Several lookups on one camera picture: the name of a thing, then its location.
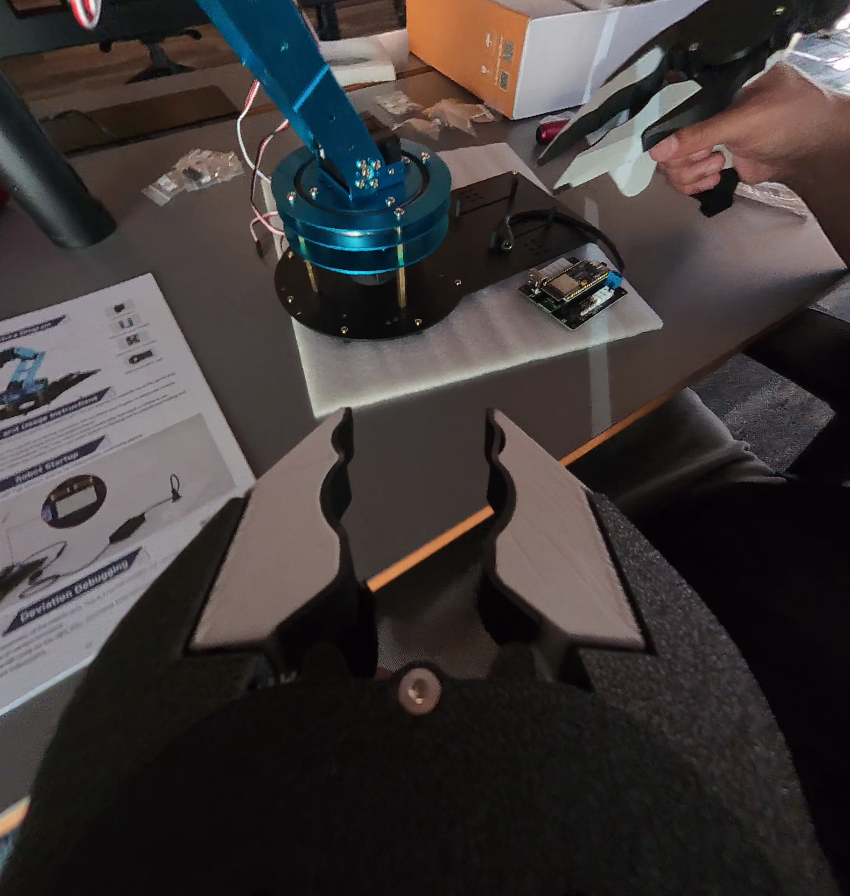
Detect white servo cable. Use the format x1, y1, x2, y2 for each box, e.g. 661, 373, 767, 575
236, 76, 291, 211

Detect black power cable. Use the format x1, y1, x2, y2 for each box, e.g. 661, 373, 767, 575
491, 212, 625, 277

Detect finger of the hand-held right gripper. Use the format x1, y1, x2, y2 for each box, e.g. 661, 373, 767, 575
535, 45, 672, 168
552, 79, 703, 198

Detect white foam packing insert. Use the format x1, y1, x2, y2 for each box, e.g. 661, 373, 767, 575
318, 34, 399, 86

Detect servo cable with black connector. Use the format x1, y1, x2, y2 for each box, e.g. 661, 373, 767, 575
248, 209, 287, 259

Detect clear bag with white parts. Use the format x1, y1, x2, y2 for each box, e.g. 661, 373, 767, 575
142, 149, 245, 206

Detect grey metal column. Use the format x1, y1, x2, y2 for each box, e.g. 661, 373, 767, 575
0, 38, 118, 251

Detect black office chair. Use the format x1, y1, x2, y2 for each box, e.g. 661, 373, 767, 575
743, 308, 850, 491

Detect orange and white cardboard box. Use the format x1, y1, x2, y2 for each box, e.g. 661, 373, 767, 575
405, 0, 713, 121

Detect person's right hand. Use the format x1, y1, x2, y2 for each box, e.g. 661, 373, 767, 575
656, 63, 840, 197

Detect person's black clothing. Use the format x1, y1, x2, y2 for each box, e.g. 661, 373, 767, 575
628, 483, 850, 896

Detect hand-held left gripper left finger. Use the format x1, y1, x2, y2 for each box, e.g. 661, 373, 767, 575
189, 408, 370, 655

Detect white foam sheet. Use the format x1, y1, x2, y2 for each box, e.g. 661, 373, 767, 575
260, 143, 665, 420

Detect black swivel chair base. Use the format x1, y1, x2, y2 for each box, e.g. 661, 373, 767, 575
99, 28, 203, 86

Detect person's grey pants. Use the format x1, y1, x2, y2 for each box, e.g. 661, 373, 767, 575
570, 388, 793, 519

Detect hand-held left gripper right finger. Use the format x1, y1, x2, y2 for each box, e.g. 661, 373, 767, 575
484, 408, 648, 651

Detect printed instruction manual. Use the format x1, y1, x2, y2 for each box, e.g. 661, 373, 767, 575
0, 273, 258, 730

